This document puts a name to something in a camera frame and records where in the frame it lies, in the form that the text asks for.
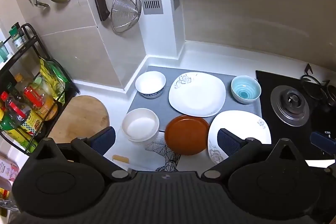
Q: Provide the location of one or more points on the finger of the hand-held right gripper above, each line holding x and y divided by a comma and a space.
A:
319, 140

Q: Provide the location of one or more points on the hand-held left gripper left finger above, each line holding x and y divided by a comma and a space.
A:
103, 138

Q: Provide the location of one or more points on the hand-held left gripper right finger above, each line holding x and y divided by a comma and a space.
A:
228, 141

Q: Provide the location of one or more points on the white square floral plate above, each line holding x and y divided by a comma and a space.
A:
197, 95
244, 124

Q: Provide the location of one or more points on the plain white bowl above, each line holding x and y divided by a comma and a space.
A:
140, 125

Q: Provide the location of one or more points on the brown round plate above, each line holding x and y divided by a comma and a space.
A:
187, 134

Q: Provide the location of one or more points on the light blue bowl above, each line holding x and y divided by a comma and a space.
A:
246, 90

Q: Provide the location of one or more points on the white bowl blue pattern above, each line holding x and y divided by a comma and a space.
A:
150, 82

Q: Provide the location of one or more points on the round wooden cutting board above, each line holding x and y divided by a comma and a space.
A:
78, 116

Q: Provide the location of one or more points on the silver gas burner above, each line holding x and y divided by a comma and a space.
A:
291, 106

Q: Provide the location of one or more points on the black glass cooktop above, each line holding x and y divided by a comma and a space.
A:
267, 113

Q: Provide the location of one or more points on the black pot support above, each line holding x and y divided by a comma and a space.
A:
315, 90

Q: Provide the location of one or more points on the black white patterned cloth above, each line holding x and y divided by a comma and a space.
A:
168, 157

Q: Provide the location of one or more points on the yellow oil jar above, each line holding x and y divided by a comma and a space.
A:
48, 108

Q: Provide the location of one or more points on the grey mat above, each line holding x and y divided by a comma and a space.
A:
157, 106

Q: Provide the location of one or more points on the yellow checkered package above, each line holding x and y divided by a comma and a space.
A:
30, 123

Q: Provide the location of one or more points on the yellow green snack bag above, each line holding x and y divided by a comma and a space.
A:
52, 79

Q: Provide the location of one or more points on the clear bottle red cap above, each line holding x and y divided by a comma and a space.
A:
10, 104

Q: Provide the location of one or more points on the pink package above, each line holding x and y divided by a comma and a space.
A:
8, 169

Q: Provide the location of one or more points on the yellow capped bottle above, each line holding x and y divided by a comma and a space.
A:
19, 79

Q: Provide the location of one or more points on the green capped spice bottle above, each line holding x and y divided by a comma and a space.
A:
17, 39

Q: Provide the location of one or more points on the teal jar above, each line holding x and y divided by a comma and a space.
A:
3, 52

